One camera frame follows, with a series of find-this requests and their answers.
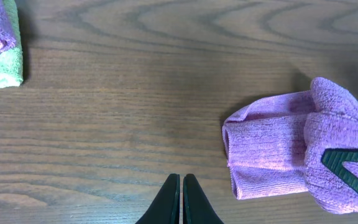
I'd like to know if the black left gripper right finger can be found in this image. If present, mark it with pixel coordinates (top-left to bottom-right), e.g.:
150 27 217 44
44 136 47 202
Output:
183 174 223 224

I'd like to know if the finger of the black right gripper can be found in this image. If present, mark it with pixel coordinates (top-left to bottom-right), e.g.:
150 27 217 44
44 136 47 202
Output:
321 149 358 194

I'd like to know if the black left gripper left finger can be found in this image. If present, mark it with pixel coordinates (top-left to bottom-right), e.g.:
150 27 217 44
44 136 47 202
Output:
136 174 180 224

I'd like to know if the purple microfiber cloth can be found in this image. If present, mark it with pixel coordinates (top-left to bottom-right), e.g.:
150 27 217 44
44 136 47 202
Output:
222 77 358 214

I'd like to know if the folded green cloth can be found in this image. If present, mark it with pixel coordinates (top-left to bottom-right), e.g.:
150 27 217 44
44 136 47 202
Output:
0 0 24 88

